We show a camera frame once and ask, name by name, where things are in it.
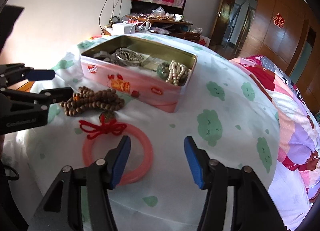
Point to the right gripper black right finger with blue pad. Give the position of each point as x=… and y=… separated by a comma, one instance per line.
x=253, y=208

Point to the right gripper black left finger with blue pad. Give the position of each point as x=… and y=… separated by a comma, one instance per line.
x=60, y=209

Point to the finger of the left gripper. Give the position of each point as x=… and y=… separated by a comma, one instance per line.
x=39, y=74
x=52, y=96

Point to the brown wooden bead mala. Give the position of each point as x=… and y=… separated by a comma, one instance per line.
x=106, y=100

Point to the red cord coin charm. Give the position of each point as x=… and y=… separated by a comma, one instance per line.
x=104, y=128

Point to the pink bangle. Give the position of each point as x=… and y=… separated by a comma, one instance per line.
x=141, y=170

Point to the green jade bangle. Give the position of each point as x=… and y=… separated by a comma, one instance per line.
x=174, y=73

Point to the pink red patchwork quilt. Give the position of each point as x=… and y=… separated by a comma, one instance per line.
x=299, y=130

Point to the white box on cabinet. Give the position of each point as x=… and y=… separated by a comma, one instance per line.
x=123, y=28

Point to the white sheet green clouds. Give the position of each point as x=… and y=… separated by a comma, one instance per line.
x=222, y=108

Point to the pink tin box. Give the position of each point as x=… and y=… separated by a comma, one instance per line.
x=146, y=88

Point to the wooden tv cabinet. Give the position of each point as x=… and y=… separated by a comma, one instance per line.
x=171, y=25

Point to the black television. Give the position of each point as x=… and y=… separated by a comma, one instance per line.
x=140, y=7

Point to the wooden door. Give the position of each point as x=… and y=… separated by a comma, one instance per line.
x=221, y=22

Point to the wooden wardrobe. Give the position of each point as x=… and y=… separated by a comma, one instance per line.
x=278, y=31

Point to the red double happiness sticker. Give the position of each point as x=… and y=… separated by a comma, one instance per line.
x=279, y=21

